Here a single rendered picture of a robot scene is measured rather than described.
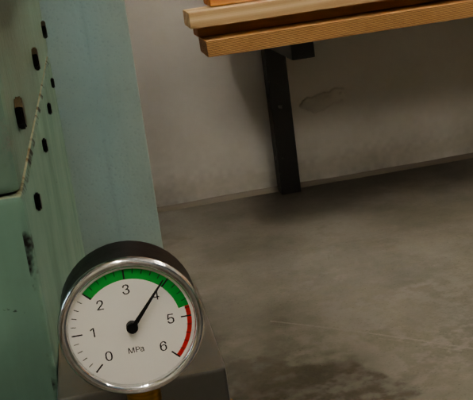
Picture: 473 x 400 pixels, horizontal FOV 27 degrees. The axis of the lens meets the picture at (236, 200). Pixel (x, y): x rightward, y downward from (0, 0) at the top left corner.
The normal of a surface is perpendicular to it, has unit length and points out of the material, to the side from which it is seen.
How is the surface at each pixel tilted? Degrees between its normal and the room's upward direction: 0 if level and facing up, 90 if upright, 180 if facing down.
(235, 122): 90
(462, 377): 0
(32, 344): 90
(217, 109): 90
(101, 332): 90
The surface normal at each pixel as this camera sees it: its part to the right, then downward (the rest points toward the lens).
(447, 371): -0.13, -0.95
